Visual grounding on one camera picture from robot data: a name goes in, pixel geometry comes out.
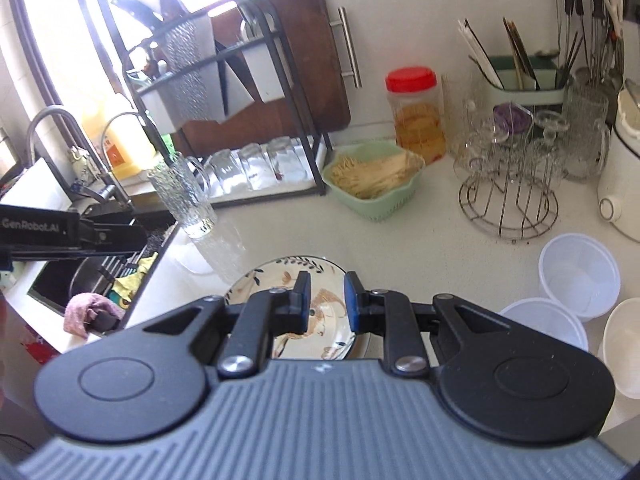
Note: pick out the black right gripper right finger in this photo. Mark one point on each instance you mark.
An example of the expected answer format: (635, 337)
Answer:
(394, 317)

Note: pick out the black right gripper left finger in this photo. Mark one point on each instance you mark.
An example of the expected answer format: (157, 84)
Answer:
(265, 315)

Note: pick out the white bowl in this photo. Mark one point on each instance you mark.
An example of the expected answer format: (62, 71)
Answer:
(550, 318)
(580, 274)
(620, 347)

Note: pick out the chrome kitchen faucet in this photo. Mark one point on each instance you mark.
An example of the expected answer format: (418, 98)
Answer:
(94, 177)

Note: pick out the cream plate brown bird pattern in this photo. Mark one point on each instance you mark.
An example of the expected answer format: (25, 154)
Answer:
(329, 336)

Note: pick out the pink cloth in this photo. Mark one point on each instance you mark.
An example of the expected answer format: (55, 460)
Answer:
(83, 308)

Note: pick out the yellow detergent bottle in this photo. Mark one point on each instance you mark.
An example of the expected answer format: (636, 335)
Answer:
(97, 115)

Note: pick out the green basket of sticks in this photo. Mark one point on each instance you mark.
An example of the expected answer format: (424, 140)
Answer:
(374, 179)

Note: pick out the upturned clear glass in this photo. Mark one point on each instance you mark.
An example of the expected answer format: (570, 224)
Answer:
(224, 174)
(284, 161)
(256, 167)

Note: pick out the red lid plastic jar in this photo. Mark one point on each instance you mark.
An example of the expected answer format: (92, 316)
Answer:
(414, 97)

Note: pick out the black dish rack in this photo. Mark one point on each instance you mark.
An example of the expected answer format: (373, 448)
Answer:
(239, 72)

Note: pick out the white electric kettle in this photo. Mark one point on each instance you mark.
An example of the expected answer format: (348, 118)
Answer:
(618, 189)

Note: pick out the tall textured glass mug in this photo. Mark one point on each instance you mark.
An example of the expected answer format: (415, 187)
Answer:
(588, 138)

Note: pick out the green utensil holder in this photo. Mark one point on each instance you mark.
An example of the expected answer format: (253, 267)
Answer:
(530, 81)

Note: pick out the hanging utensil rack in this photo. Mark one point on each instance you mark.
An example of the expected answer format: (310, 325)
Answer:
(592, 31)

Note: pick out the wire glass holder stand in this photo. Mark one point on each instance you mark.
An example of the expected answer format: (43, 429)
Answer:
(511, 165)

